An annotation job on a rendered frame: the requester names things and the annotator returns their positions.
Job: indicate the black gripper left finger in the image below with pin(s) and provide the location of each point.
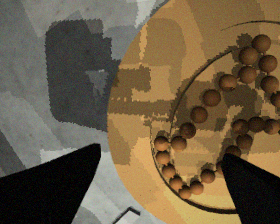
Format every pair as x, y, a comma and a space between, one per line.
49, 193

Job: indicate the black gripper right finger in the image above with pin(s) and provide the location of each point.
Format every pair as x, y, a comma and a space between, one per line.
254, 191

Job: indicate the round wooden bead board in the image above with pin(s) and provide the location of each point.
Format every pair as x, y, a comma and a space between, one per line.
178, 55

